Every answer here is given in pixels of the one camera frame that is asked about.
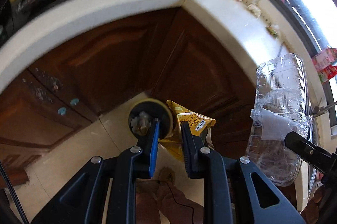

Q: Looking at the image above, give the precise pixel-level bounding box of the ornate metal drawer handle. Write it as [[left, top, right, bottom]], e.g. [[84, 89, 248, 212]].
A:
[[22, 78, 53, 105], [34, 67, 65, 91]]

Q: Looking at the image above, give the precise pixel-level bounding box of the person's right leg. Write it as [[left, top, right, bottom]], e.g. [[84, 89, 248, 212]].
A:
[[157, 184, 206, 224]]

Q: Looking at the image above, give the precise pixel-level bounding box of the person's right forearm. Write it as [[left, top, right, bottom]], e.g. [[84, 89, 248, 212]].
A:
[[300, 186, 328, 220]]

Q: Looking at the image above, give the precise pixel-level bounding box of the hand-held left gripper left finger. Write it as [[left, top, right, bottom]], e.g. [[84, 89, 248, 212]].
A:
[[32, 119, 161, 224]]

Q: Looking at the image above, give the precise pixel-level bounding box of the round yellow-rimmed waste bin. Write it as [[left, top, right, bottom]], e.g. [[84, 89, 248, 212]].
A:
[[128, 99, 174, 139]]

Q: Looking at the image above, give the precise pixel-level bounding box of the metal rod fixture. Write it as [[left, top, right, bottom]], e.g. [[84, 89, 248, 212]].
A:
[[311, 101, 337, 117]]

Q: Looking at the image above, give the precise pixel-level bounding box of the yellow snack wrapper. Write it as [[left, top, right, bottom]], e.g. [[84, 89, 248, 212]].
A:
[[158, 100, 217, 163]]

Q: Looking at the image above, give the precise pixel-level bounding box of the person's left leg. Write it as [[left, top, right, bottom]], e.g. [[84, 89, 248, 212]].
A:
[[135, 182, 162, 224]]

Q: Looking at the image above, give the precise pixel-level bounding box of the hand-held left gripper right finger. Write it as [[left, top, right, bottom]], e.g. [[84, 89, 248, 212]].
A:
[[180, 123, 306, 224]]

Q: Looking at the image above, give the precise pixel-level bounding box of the yellow slipper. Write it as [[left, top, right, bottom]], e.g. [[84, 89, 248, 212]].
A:
[[159, 167, 176, 183]]

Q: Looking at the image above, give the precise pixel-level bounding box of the crumpled white paper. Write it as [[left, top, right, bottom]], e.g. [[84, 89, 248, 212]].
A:
[[130, 112, 152, 134]]

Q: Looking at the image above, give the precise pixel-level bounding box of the person's leg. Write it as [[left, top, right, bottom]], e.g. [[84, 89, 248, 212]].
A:
[[135, 182, 162, 224], [157, 184, 206, 224]]

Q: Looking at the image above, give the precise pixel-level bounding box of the clear plastic food container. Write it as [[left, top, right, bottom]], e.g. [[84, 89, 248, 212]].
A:
[[245, 53, 314, 186]]

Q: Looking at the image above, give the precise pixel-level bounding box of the wooden cabinet door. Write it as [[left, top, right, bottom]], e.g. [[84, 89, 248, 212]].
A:
[[146, 8, 258, 161], [26, 8, 180, 120]]

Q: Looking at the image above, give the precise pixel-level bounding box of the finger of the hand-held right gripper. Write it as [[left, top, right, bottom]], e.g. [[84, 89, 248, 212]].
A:
[[284, 131, 337, 177]]

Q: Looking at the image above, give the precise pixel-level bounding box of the pink and red package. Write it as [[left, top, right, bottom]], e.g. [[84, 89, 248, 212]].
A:
[[311, 47, 337, 83]]

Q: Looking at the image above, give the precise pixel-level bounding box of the kitchen window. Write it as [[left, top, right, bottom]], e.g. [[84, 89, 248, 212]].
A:
[[268, 0, 337, 98]]

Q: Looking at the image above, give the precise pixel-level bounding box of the thick black cable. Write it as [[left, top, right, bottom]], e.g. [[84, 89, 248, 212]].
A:
[[0, 161, 30, 224]]

